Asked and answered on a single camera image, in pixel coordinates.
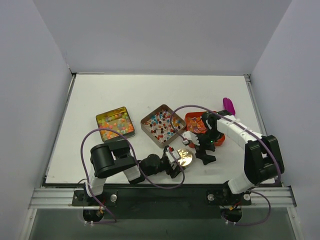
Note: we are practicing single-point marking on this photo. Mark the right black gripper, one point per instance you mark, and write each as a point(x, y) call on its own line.
point(203, 151)

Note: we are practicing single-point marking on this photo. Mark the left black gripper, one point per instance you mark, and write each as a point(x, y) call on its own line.
point(171, 166)

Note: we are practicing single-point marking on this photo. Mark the gold jar lid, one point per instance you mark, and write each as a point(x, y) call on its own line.
point(186, 157)

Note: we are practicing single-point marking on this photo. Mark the purple plastic scoop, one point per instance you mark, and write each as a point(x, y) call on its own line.
point(228, 105)

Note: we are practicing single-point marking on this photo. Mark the beige tin with lollipops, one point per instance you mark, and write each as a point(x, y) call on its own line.
point(162, 125)

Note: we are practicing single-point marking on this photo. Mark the gold tin with star candies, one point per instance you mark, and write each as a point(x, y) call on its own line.
point(117, 120)

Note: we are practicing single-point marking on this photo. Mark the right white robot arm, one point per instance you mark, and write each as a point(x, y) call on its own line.
point(262, 156)

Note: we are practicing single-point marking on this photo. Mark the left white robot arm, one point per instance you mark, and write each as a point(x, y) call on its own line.
point(111, 158)

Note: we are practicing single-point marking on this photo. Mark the orange tray with lollipops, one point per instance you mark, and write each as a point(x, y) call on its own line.
point(194, 124)

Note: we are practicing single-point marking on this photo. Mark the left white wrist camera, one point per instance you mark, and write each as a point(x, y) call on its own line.
point(172, 155)

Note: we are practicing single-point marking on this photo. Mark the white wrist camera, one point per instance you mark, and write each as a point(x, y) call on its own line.
point(172, 155)
point(190, 137)

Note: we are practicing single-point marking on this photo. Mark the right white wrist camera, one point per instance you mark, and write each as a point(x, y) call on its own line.
point(190, 137)

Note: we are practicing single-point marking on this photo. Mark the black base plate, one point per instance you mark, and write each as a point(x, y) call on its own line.
point(157, 211)

